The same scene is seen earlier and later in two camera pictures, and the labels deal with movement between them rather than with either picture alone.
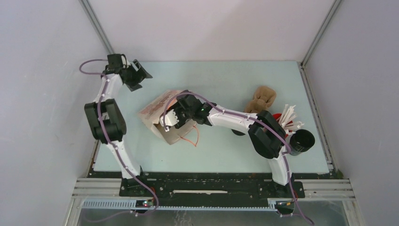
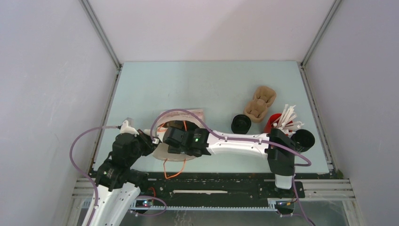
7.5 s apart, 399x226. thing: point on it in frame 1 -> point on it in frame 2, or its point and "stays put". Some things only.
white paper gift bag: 151,114 -> 184,119
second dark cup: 301,141 stays put
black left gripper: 135,85 -> 150,146
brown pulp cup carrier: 263,98 stays put
